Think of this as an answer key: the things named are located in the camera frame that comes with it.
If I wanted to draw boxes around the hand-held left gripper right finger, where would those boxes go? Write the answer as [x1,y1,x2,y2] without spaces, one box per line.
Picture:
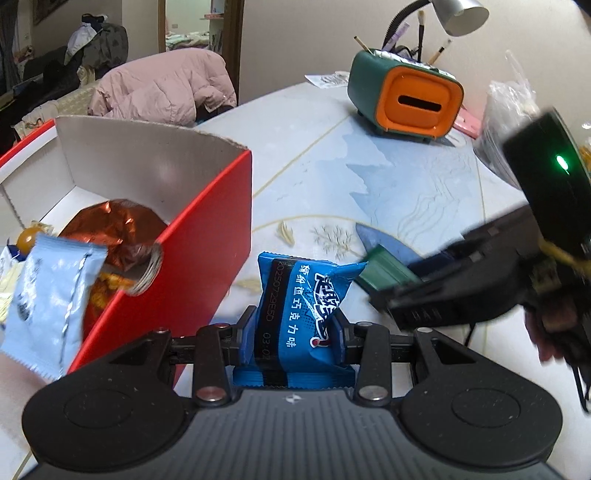
[335,311,497,408]

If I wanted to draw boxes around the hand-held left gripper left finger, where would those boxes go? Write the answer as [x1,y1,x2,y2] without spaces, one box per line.
[106,307,258,408]

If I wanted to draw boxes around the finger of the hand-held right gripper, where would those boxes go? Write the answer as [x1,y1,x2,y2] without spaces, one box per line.
[369,271,528,331]
[407,233,509,280]

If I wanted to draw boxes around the green snack packet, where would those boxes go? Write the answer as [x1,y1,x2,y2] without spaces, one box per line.
[359,244,423,294]

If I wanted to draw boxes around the red cardboard box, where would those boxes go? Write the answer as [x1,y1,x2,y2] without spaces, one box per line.
[0,115,254,384]

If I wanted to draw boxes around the red snack packet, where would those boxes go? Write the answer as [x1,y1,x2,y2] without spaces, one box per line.
[83,270,139,325]

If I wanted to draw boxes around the brown foil snack packet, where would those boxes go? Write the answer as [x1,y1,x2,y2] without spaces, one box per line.
[60,198,168,274]

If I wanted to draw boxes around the light blue snack packet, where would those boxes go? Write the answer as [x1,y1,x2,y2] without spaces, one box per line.
[2,233,109,381]

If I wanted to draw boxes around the small round cake packet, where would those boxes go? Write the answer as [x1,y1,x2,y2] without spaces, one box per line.
[16,222,57,253]

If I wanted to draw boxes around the cream snack packet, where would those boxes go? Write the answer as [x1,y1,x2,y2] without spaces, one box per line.
[0,264,25,320]

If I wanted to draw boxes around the person's right hand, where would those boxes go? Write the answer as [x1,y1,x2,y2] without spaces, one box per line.
[526,295,583,363]

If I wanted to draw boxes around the yellow rubber band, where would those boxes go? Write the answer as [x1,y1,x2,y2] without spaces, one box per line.
[539,239,583,269]

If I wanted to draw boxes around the clear plastic bag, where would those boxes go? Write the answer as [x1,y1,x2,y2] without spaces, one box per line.
[473,50,542,186]

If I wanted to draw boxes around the pink folder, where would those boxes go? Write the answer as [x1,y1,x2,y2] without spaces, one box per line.
[452,117,485,140]

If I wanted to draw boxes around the green and orange tissue box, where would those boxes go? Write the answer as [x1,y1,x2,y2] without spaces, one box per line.
[347,50,464,144]

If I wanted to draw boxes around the silver desk lamp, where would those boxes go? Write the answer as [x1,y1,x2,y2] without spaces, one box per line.
[385,0,490,52]

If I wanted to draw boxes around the white paper packet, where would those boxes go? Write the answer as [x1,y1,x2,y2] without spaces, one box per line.
[305,71,352,89]

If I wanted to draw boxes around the pink puffer jacket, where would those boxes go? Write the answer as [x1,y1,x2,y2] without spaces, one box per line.
[88,48,238,128]

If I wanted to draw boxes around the cream and yellow cushion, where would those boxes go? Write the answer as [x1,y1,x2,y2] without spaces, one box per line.
[11,85,100,139]

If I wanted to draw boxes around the pile of clothes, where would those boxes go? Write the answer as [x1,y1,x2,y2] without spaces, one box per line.
[65,14,130,71]

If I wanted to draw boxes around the black cable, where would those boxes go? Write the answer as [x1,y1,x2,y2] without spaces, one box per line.
[571,350,591,412]

